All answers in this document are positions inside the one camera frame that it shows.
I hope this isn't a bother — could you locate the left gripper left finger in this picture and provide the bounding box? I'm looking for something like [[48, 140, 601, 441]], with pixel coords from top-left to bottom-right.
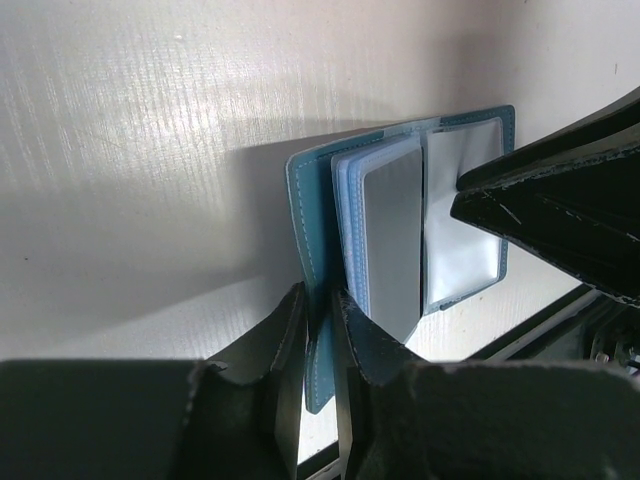
[[1, 283, 306, 479]]

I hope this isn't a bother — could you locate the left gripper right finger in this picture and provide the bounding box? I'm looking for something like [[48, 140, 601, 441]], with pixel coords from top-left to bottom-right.
[[332, 289, 639, 479]]

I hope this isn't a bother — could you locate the blue card holder wallet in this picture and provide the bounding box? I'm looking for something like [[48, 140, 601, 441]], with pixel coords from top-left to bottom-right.
[[285, 105, 516, 414]]

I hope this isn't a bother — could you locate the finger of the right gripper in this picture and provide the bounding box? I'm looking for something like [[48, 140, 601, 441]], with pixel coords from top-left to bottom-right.
[[450, 90, 639, 307]]

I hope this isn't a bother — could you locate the grey credit card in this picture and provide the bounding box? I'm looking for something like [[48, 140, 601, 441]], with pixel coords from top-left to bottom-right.
[[363, 148, 423, 343]]

